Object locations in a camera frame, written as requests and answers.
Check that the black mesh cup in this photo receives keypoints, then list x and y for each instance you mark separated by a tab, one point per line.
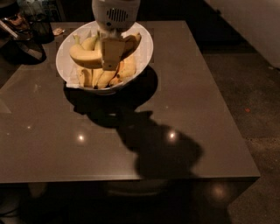
41	28

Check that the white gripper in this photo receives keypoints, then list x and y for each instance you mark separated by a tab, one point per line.
115	17

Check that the small wrapper on table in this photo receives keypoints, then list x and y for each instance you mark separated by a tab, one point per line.
58	31

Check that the right small yellow banana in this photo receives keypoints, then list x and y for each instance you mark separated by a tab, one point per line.
126	69

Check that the white bowl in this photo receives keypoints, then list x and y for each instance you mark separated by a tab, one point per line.
67	67

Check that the dark appliance at left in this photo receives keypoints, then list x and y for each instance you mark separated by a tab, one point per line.
17	41

